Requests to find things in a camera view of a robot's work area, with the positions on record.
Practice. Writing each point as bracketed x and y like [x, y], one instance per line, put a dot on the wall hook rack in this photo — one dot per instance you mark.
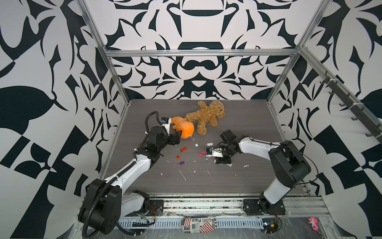
[349, 101]

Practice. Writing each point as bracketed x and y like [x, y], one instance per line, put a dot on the purple usb drive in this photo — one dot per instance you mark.
[181, 163]

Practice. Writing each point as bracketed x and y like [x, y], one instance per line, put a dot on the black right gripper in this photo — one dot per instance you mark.
[222, 160]

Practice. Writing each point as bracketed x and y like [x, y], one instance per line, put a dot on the printed label sticker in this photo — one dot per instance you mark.
[198, 224]

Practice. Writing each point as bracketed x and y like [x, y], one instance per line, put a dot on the brown teddy bear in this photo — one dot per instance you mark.
[207, 114]

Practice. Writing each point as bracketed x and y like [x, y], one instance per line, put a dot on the aluminium frame post left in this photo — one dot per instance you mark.
[85, 11]

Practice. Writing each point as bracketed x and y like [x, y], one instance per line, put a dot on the orange plush fish toy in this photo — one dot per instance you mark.
[181, 124]

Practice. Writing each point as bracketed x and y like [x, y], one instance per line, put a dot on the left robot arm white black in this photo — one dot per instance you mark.
[105, 201]

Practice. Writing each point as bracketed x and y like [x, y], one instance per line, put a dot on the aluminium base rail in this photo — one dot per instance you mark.
[190, 205]

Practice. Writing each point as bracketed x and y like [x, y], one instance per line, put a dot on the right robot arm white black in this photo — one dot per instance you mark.
[289, 165]

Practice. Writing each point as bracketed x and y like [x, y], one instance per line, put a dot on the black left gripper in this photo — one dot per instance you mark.
[172, 141]

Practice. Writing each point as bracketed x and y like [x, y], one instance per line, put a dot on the pink toy figure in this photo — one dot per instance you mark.
[314, 223]

